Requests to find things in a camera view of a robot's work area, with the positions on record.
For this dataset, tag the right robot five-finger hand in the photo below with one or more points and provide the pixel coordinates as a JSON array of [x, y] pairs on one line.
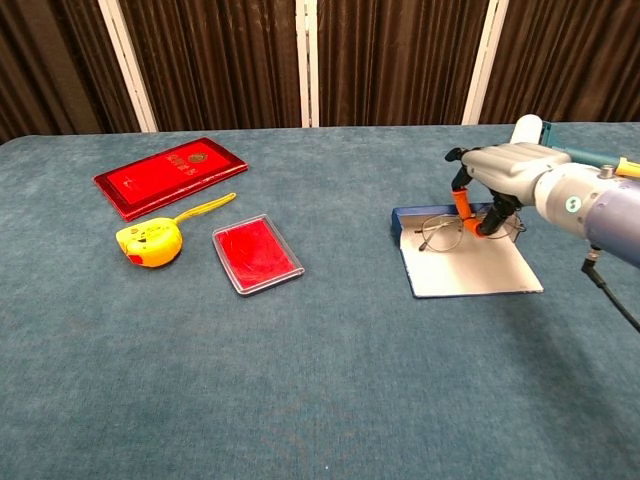
[[505, 165]]

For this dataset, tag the red ink pad clear case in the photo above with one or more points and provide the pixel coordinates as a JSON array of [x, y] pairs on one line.
[[257, 252]]

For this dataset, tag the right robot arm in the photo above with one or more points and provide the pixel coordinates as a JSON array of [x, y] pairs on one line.
[[615, 215]]

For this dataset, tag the white blue-edged box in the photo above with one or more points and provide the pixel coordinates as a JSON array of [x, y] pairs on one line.
[[475, 270]]

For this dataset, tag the yellow tape measure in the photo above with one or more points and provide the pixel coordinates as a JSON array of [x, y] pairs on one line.
[[150, 245]]

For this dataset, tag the dark curtain screen panel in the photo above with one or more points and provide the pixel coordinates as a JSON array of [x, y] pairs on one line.
[[215, 60], [570, 60], [395, 60], [50, 60]]

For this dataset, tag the blue velvet table cloth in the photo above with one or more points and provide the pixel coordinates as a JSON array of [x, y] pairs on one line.
[[200, 375]]

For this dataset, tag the eyeglasses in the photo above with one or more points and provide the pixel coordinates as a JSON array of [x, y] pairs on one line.
[[440, 232]]

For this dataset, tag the red certificate booklet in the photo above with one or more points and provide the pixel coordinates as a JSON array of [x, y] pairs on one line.
[[165, 175]]

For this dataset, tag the teal lint roller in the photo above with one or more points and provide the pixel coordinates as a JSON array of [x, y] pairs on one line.
[[527, 130]]

